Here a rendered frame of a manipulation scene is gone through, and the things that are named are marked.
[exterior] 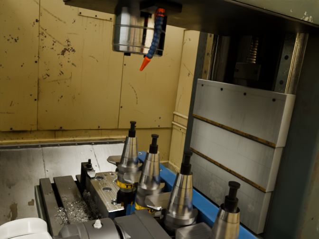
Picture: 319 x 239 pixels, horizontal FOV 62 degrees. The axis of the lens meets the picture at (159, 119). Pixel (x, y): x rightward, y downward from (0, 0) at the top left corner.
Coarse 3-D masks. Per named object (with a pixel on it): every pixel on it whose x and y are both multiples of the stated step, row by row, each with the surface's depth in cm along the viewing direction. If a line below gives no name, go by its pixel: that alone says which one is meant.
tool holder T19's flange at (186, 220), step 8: (168, 200) 48; (160, 216) 46; (168, 216) 43; (176, 216) 43; (184, 216) 44; (192, 216) 44; (168, 224) 44; (176, 224) 44; (184, 224) 43; (192, 224) 45
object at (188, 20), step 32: (64, 0) 78; (96, 0) 69; (128, 0) 65; (192, 0) 58; (224, 0) 55; (256, 0) 58; (288, 0) 63; (224, 32) 100; (256, 32) 91; (288, 32) 84
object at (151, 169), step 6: (150, 156) 53; (156, 156) 53; (144, 162) 54; (150, 162) 53; (156, 162) 53; (144, 168) 53; (150, 168) 53; (156, 168) 53; (144, 174) 53; (150, 174) 53; (156, 174) 53; (144, 180) 53; (150, 180) 53; (156, 180) 53; (150, 186) 53; (156, 186) 54
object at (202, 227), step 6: (204, 222) 45; (180, 228) 42; (186, 228) 43; (192, 228) 43; (198, 228) 43; (204, 228) 43; (210, 228) 43; (180, 234) 41; (186, 234) 41; (192, 234) 41; (198, 234) 41; (204, 234) 42
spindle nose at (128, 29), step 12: (120, 12) 74; (132, 12) 73; (144, 12) 73; (120, 24) 75; (132, 24) 73; (144, 24) 73; (120, 36) 75; (132, 36) 74; (144, 36) 74; (120, 48) 76; (132, 48) 75; (144, 48) 75
